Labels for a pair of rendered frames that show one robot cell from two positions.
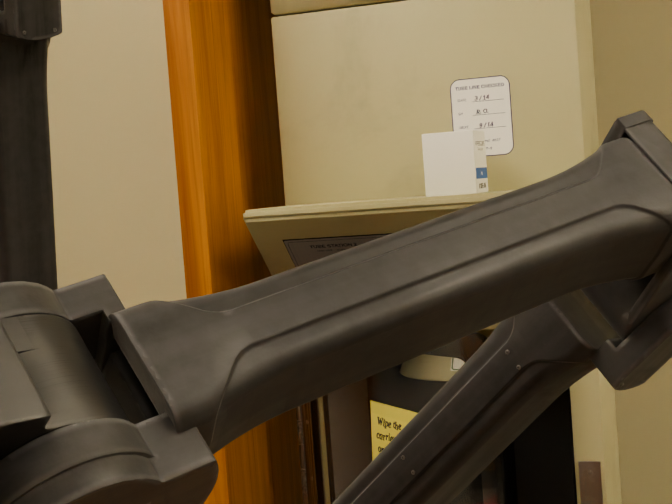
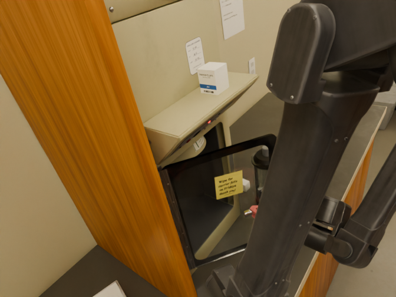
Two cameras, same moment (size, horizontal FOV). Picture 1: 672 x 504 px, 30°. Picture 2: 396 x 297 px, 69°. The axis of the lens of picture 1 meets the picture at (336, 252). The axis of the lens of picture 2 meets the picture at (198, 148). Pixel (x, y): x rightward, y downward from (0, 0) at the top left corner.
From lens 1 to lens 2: 1.15 m
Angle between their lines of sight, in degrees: 68
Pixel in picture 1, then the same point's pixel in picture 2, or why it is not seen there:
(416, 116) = (177, 63)
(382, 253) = not seen: outside the picture
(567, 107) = (215, 44)
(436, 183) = (220, 88)
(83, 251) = not seen: outside the picture
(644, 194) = not seen: outside the picture
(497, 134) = (200, 61)
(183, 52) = (117, 62)
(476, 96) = (192, 48)
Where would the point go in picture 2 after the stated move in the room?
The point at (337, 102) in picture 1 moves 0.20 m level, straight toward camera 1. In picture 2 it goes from (148, 66) to (244, 60)
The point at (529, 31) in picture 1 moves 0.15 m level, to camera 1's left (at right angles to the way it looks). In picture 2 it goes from (203, 15) to (181, 32)
